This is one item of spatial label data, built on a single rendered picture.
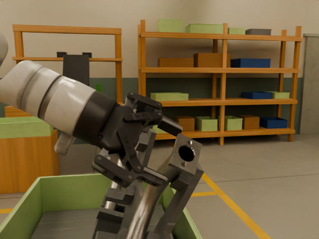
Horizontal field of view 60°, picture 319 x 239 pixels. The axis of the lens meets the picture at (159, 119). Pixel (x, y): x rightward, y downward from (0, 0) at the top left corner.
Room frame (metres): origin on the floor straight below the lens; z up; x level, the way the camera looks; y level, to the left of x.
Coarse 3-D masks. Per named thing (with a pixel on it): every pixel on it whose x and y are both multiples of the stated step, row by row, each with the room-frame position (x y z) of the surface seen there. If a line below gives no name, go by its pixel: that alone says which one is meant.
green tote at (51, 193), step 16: (48, 176) 0.85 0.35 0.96; (64, 176) 0.85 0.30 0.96; (80, 176) 0.85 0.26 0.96; (96, 176) 0.86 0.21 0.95; (32, 192) 0.74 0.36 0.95; (48, 192) 0.84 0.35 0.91; (64, 192) 0.84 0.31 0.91; (80, 192) 0.85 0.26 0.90; (96, 192) 0.86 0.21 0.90; (16, 208) 0.63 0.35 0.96; (32, 208) 0.73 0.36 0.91; (48, 208) 0.84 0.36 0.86; (64, 208) 0.84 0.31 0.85; (80, 208) 0.85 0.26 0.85; (16, 224) 0.61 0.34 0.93; (32, 224) 0.72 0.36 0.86; (176, 224) 0.69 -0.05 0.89; (192, 224) 0.56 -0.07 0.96
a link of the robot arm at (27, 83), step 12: (24, 60) 0.39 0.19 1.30; (12, 72) 0.37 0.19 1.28; (24, 72) 0.37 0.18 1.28; (36, 72) 0.37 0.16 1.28; (48, 72) 0.38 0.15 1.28; (0, 84) 0.36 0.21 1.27; (12, 84) 0.36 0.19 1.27; (24, 84) 0.36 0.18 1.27; (36, 84) 0.36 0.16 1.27; (48, 84) 0.37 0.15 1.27; (0, 96) 0.36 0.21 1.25; (12, 96) 0.36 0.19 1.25; (24, 96) 0.36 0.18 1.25; (36, 96) 0.36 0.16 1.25; (24, 108) 0.37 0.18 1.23; (36, 108) 0.37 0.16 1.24
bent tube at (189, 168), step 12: (180, 144) 0.39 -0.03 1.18; (192, 144) 0.40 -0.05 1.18; (180, 156) 0.42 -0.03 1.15; (192, 156) 0.40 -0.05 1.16; (168, 168) 0.40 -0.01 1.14; (180, 168) 0.37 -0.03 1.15; (192, 168) 0.37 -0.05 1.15; (168, 180) 0.43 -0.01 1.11; (144, 192) 0.45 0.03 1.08; (156, 192) 0.44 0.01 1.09; (144, 204) 0.44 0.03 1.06; (156, 204) 0.44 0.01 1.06; (144, 216) 0.43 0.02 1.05; (132, 228) 0.41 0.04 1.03; (144, 228) 0.42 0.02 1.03
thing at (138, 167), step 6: (120, 132) 0.38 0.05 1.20; (120, 138) 0.37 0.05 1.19; (126, 138) 0.38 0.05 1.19; (126, 144) 0.37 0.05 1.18; (126, 150) 0.37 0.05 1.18; (132, 150) 0.37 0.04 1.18; (120, 156) 0.39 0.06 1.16; (126, 156) 0.37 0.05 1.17; (132, 156) 0.37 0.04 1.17; (126, 162) 0.38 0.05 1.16; (132, 162) 0.36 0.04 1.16; (138, 162) 0.37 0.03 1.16; (126, 168) 0.38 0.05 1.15; (132, 168) 0.38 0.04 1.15; (138, 168) 0.36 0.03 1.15
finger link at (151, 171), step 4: (144, 168) 0.36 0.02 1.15; (148, 168) 0.37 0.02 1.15; (148, 172) 0.36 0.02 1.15; (152, 172) 0.37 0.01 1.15; (156, 172) 0.37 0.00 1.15; (156, 176) 0.37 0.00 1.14; (160, 176) 0.37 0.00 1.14; (164, 176) 0.37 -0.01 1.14; (164, 180) 0.37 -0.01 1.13; (160, 184) 0.38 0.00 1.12
